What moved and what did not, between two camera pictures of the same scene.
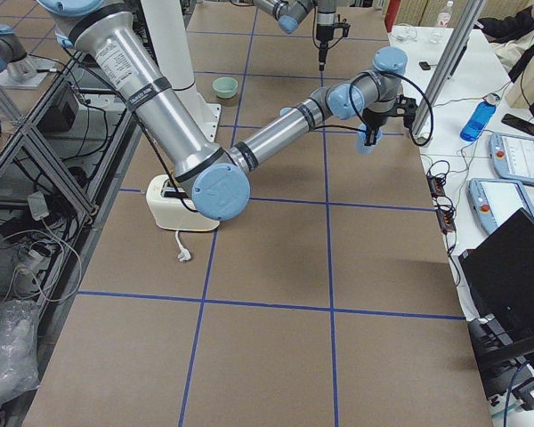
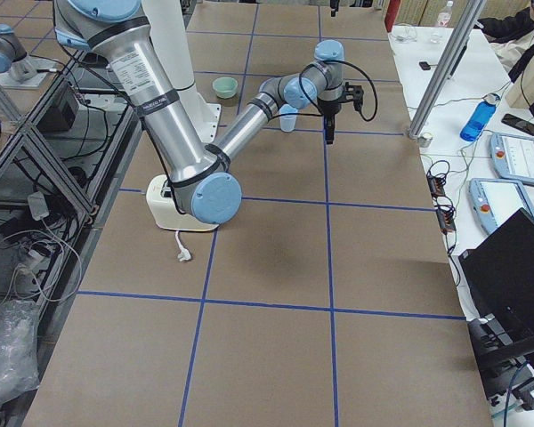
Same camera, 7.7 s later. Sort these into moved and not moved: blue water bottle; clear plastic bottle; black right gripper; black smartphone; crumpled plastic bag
Moved: black right gripper
Not moved: black smartphone; clear plastic bottle; blue water bottle; crumpled plastic bag
